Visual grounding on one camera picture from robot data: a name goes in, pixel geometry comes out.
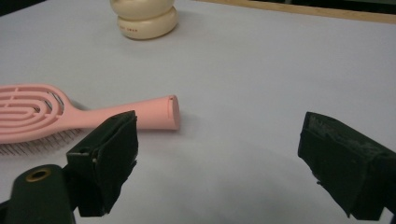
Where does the pink hairbrush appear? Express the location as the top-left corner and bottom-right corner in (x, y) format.
(0, 83), (181, 157)

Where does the cream ringed duck-face container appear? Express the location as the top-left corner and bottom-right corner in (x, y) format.
(108, 0), (179, 41)

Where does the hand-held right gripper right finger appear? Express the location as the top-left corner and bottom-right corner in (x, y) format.
(297, 111), (396, 221)

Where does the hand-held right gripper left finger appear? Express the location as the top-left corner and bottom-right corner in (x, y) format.
(65, 110), (139, 218)

